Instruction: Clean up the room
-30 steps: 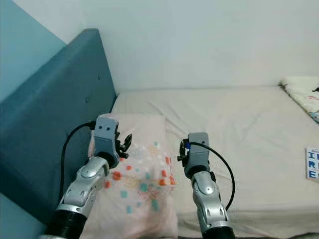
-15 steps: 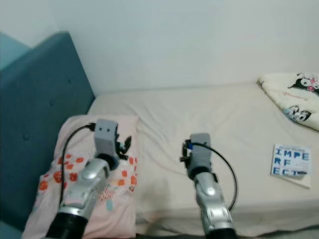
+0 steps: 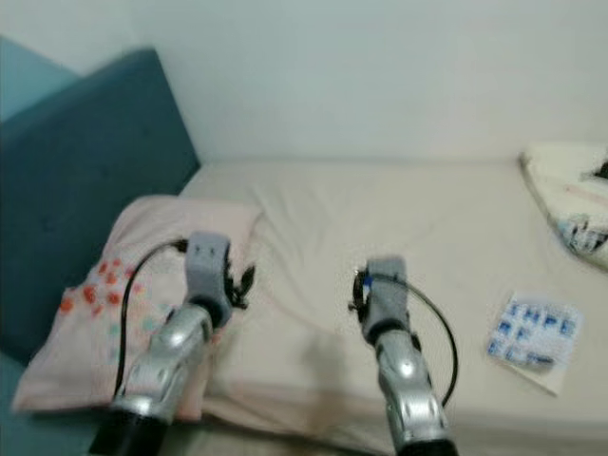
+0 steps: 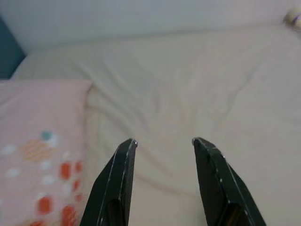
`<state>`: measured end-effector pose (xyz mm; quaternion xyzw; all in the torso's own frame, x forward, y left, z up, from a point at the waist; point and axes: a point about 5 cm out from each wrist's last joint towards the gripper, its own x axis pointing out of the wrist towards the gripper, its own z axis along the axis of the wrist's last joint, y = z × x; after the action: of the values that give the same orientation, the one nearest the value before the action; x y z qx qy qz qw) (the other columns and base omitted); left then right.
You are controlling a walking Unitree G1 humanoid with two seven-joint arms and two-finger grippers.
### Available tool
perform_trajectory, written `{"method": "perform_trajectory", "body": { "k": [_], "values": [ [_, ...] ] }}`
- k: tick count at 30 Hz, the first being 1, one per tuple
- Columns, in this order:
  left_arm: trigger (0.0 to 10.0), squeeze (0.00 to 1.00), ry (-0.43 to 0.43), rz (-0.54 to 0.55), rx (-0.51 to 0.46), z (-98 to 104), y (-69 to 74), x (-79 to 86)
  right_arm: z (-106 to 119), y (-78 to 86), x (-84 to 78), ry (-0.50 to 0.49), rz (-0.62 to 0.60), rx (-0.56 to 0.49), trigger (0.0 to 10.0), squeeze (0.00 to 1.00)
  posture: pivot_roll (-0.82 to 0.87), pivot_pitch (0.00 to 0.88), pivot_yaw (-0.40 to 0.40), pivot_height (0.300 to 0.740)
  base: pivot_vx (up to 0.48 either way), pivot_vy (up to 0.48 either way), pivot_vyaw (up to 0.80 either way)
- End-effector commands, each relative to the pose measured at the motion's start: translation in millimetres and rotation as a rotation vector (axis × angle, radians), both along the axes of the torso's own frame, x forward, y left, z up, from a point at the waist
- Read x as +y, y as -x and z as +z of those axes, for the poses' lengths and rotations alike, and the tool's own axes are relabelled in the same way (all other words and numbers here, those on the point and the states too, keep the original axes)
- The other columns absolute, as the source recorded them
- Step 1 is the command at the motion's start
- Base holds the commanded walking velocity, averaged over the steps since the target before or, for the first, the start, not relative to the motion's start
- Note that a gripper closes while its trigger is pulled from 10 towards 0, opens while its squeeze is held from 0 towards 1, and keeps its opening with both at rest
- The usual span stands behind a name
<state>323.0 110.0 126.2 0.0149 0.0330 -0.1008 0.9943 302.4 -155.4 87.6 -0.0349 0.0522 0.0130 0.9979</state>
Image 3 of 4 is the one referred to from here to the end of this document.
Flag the pink patterned pillow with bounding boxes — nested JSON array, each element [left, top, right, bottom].
[[11, 195, 262, 424]]

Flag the white book blue letters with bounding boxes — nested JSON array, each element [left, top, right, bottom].
[[484, 292, 583, 397]]

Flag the mattress with cream sheet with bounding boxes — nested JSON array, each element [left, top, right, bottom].
[[14, 160, 608, 456]]

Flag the blue upholstered headboard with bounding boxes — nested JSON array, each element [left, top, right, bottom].
[[0, 47, 200, 367]]

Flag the cream cartoon print blanket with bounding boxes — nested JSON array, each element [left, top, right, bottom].
[[521, 142, 608, 270]]

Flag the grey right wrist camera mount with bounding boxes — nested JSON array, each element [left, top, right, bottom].
[[366, 256, 409, 329]]

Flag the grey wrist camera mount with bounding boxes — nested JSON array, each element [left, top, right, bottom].
[[185, 231, 232, 305], [366, 256, 409, 329]]

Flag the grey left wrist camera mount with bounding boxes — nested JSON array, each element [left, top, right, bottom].
[[185, 231, 232, 305]]

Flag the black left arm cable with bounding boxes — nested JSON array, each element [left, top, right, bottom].
[[114, 237, 191, 400]]

